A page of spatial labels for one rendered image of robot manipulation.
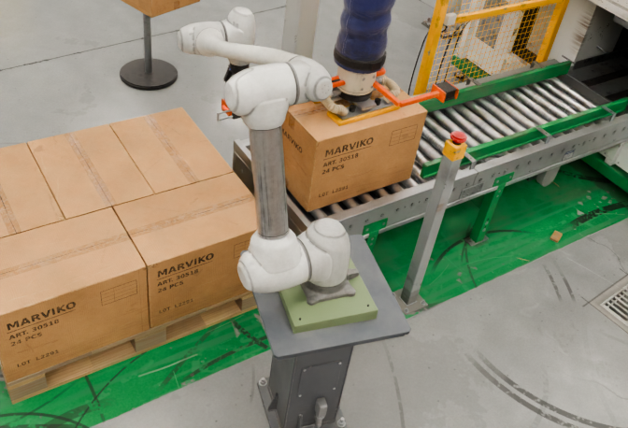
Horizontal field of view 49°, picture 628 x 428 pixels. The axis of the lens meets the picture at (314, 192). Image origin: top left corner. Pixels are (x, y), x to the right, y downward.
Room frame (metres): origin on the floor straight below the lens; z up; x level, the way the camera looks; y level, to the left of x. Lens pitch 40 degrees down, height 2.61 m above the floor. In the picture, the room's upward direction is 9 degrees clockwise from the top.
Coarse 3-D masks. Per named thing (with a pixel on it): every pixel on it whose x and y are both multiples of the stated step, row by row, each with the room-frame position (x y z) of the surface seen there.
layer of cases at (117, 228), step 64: (128, 128) 2.76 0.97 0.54; (192, 128) 2.85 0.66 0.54; (0, 192) 2.17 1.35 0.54; (64, 192) 2.23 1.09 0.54; (128, 192) 2.29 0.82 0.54; (192, 192) 2.36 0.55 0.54; (0, 256) 1.80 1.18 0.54; (64, 256) 1.86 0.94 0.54; (128, 256) 1.91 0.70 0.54; (192, 256) 1.99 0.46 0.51; (0, 320) 1.53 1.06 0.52; (64, 320) 1.66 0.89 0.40; (128, 320) 1.82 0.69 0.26
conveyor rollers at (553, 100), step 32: (512, 96) 3.74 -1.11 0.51; (544, 96) 3.77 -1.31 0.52; (576, 96) 3.81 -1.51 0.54; (448, 128) 3.25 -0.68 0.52; (480, 128) 3.30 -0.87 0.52; (512, 128) 3.35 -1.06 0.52; (576, 128) 3.45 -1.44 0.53; (416, 160) 2.90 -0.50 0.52; (480, 160) 2.95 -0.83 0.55; (384, 192) 2.57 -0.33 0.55
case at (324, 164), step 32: (288, 128) 2.51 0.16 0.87; (320, 128) 2.43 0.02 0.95; (352, 128) 2.47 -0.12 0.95; (384, 128) 2.55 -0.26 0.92; (416, 128) 2.67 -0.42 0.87; (288, 160) 2.49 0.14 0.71; (320, 160) 2.35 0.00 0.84; (352, 160) 2.46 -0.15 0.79; (384, 160) 2.58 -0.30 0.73; (320, 192) 2.37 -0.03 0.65; (352, 192) 2.49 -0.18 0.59
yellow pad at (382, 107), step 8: (384, 104) 2.66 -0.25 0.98; (392, 104) 2.67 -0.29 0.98; (328, 112) 2.53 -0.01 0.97; (352, 112) 2.55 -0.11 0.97; (360, 112) 2.56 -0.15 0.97; (368, 112) 2.58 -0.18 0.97; (376, 112) 2.59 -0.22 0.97; (384, 112) 2.62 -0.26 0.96; (336, 120) 2.49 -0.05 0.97; (344, 120) 2.49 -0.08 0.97; (352, 120) 2.51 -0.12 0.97; (360, 120) 2.54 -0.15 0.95
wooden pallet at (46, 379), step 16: (224, 304) 2.18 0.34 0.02; (240, 304) 2.16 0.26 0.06; (176, 320) 1.95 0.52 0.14; (192, 320) 2.05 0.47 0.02; (208, 320) 2.07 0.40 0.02; (224, 320) 2.10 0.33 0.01; (144, 336) 1.85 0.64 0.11; (160, 336) 1.90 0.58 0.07; (176, 336) 1.95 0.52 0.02; (96, 352) 1.72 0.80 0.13; (112, 352) 1.81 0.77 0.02; (128, 352) 1.82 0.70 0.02; (48, 368) 1.60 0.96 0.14; (64, 368) 1.69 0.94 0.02; (80, 368) 1.70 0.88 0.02; (96, 368) 1.72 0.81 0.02; (16, 384) 1.52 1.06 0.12; (32, 384) 1.56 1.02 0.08; (48, 384) 1.60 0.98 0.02; (16, 400) 1.51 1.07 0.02
